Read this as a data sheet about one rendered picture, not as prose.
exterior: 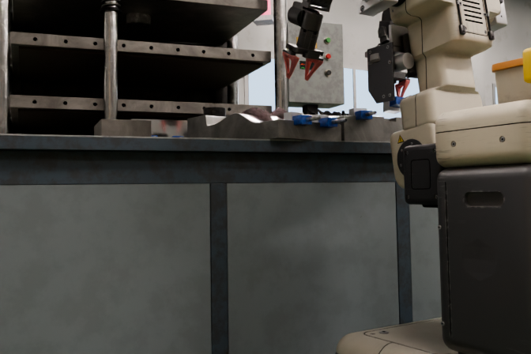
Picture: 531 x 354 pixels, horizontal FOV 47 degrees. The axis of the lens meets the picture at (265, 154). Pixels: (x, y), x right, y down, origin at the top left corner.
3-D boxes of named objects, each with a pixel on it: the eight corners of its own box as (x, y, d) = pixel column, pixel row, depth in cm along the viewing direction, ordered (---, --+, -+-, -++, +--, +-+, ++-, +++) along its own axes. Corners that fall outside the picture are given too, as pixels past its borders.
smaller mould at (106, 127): (151, 143, 187) (151, 120, 188) (101, 142, 182) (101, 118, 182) (139, 148, 206) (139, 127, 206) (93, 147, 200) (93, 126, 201)
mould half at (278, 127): (341, 141, 193) (340, 107, 194) (278, 137, 177) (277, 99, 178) (246, 152, 232) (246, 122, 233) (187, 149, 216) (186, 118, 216)
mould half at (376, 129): (412, 144, 207) (410, 104, 208) (344, 142, 198) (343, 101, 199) (340, 153, 254) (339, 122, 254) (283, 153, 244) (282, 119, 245)
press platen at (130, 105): (272, 116, 277) (272, 105, 277) (9, 107, 236) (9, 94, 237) (222, 133, 346) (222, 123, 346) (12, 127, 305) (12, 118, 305)
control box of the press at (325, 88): (353, 328, 289) (345, 22, 298) (295, 334, 277) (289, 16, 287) (331, 319, 309) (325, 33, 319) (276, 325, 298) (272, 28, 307)
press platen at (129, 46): (271, 62, 279) (271, 50, 279) (10, 43, 238) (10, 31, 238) (222, 88, 347) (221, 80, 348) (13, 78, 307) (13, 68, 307)
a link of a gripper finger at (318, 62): (287, 75, 189) (295, 46, 186) (306, 77, 193) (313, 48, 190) (299, 81, 184) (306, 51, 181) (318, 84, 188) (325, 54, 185)
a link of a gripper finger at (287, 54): (276, 73, 187) (284, 44, 184) (295, 76, 191) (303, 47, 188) (288, 80, 182) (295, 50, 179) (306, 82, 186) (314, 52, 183)
